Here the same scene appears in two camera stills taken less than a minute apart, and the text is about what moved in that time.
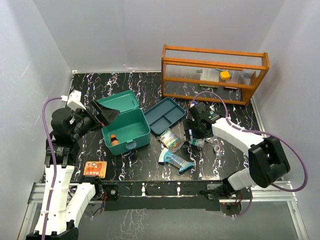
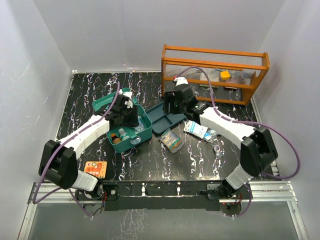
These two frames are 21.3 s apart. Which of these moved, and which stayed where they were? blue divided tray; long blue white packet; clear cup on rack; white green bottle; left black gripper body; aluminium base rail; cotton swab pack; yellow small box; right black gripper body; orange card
Moved: white green bottle; right black gripper body; long blue white packet; left black gripper body
Stayed: aluminium base rail; blue divided tray; clear cup on rack; cotton swab pack; yellow small box; orange card
